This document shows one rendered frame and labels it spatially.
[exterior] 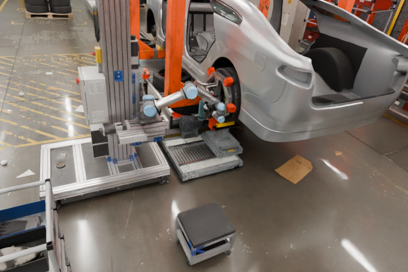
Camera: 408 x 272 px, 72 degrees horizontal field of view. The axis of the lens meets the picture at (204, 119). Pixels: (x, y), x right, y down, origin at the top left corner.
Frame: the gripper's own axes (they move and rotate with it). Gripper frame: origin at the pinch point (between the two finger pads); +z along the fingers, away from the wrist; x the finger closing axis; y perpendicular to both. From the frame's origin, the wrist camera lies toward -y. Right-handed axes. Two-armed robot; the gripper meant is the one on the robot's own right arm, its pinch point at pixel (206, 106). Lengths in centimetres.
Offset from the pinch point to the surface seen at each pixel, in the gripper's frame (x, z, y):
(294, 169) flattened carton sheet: -113, -55, -80
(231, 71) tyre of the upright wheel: -34.4, 10.7, 34.5
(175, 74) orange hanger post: 13, 60, 16
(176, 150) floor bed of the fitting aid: 18, 30, -77
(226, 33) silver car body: -30, 25, 74
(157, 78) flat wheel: -4, 168, -34
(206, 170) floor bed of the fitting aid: 2, -22, -75
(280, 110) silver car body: -32, -78, 31
